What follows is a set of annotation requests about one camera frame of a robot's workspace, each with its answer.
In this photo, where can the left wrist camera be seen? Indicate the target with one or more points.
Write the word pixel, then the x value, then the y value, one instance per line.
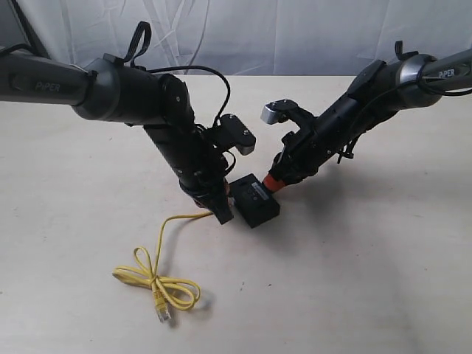
pixel 231 133

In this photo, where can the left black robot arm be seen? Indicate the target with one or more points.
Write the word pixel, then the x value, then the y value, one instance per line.
pixel 109 91

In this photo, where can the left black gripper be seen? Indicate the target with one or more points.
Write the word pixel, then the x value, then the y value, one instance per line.
pixel 202 178

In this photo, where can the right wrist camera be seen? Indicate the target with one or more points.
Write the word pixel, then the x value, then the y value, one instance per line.
pixel 280 111

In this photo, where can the small black box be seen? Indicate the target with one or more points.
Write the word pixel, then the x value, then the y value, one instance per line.
pixel 254 201

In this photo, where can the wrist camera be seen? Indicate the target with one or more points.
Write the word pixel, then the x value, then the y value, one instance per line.
pixel 280 111
pixel 231 133

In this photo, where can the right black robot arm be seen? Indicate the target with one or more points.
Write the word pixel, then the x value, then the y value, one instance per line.
pixel 376 94

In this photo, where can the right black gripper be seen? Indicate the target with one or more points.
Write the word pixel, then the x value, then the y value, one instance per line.
pixel 303 153

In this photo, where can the white backdrop cloth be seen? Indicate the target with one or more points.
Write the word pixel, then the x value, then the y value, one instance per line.
pixel 241 37

